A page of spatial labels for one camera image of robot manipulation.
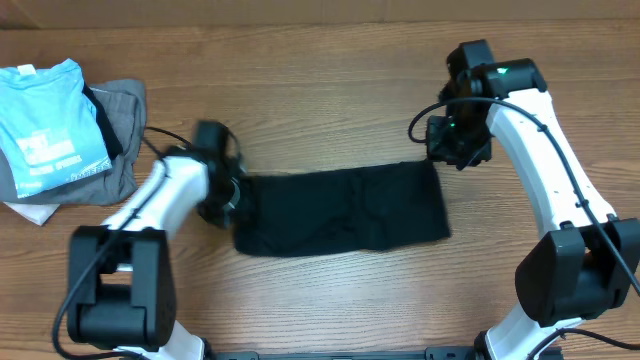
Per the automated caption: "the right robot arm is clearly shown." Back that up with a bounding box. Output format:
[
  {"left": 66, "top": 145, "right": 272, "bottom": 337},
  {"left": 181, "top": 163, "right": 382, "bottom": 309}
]
[{"left": 424, "top": 55, "right": 639, "bottom": 359}]

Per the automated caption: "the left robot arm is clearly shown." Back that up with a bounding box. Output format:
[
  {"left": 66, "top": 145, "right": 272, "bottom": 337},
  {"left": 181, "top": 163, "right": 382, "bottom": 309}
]
[{"left": 55, "top": 147, "right": 245, "bottom": 359}]

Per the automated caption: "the black t-shirt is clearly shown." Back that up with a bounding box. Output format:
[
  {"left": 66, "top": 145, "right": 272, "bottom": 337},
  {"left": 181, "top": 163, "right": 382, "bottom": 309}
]
[{"left": 233, "top": 160, "right": 451, "bottom": 257}]

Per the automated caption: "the black folded garment in stack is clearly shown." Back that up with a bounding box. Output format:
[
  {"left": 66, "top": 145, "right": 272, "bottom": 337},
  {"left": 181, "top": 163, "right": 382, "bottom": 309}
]
[{"left": 82, "top": 85, "right": 123, "bottom": 160}]

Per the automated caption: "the grey folded t-shirt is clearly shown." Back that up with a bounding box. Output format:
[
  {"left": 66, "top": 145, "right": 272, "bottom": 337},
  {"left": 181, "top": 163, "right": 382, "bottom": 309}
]
[{"left": 1, "top": 79, "right": 147, "bottom": 205}]

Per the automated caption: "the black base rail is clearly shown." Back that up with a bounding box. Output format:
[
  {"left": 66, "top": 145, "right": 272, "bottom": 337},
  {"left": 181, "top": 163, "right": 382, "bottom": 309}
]
[{"left": 213, "top": 346, "right": 473, "bottom": 360}]

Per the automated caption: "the white folded garment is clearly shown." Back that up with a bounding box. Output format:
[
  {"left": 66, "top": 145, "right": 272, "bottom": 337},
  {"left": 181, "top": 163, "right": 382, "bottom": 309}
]
[{"left": 5, "top": 202, "right": 59, "bottom": 226}]

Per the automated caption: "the light blue folded t-shirt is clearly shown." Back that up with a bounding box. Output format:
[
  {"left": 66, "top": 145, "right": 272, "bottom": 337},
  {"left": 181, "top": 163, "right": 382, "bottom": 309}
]
[{"left": 1, "top": 59, "right": 112, "bottom": 199}]

